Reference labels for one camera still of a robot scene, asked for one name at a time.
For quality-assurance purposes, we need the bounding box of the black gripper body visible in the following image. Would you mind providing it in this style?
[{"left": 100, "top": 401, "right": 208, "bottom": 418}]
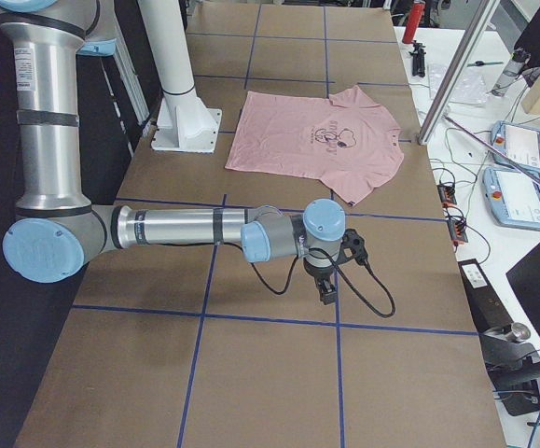
[{"left": 303, "top": 258, "right": 334, "bottom": 286}]

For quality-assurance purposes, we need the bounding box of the pink Snoopy t-shirt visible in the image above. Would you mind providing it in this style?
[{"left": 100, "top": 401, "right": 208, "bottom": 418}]
[{"left": 226, "top": 86, "right": 404, "bottom": 205}]

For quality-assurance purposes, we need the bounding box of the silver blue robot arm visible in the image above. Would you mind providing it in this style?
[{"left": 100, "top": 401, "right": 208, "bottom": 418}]
[{"left": 0, "top": 1, "right": 346, "bottom": 304}]

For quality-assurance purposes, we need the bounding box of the lower orange black connector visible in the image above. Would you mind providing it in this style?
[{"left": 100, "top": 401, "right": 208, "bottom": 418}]
[{"left": 446, "top": 216, "right": 468, "bottom": 246}]

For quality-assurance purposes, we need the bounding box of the orange black connector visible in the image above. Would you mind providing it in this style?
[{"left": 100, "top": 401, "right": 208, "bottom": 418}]
[
  {"left": 436, "top": 183, "right": 457, "bottom": 207},
  {"left": 446, "top": 216, "right": 468, "bottom": 246}
]

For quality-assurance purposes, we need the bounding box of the upper orange black connector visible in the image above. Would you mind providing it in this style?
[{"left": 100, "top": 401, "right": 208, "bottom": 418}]
[{"left": 436, "top": 183, "right": 457, "bottom": 207}]

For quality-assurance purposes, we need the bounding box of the black box with white label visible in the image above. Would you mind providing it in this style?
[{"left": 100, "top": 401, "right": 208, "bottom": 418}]
[{"left": 458, "top": 259, "right": 514, "bottom": 333}]

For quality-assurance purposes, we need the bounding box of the lower blue teach pendant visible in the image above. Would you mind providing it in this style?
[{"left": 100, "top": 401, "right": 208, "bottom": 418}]
[{"left": 482, "top": 167, "right": 540, "bottom": 231}]

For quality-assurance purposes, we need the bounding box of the blue teach pendant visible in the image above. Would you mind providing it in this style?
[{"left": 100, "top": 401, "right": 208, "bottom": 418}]
[
  {"left": 482, "top": 167, "right": 540, "bottom": 231},
  {"left": 491, "top": 120, "right": 540, "bottom": 174}
]

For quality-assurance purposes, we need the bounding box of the small black tripod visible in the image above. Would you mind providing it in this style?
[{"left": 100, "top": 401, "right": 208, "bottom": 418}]
[{"left": 409, "top": 40, "right": 426, "bottom": 77}]

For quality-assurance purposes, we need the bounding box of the clear plastic bag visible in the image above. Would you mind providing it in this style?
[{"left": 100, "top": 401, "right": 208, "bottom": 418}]
[{"left": 427, "top": 63, "right": 489, "bottom": 105}]

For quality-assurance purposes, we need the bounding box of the upper blue teach pendant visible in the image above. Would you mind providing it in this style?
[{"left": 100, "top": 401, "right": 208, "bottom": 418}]
[{"left": 491, "top": 120, "right": 540, "bottom": 174}]

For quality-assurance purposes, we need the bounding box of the red bottle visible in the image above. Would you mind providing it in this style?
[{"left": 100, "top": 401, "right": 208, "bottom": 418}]
[{"left": 402, "top": 0, "right": 425, "bottom": 45}]

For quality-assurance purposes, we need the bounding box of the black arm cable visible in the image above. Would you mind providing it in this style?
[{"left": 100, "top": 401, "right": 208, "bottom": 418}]
[{"left": 249, "top": 246, "right": 397, "bottom": 318}]

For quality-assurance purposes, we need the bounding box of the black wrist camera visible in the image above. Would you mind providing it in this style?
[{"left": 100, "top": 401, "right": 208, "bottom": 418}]
[{"left": 337, "top": 228, "right": 368, "bottom": 266}]

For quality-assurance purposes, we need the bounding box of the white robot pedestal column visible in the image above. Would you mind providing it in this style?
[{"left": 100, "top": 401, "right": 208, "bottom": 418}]
[{"left": 138, "top": 0, "right": 222, "bottom": 153}]

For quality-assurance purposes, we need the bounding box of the black clamp mount with knob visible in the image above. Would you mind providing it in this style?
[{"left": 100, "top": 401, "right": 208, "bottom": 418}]
[{"left": 479, "top": 323, "right": 540, "bottom": 416}]

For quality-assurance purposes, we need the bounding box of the aluminium frame post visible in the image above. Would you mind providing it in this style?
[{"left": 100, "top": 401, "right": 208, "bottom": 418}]
[{"left": 417, "top": 0, "right": 500, "bottom": 145}]

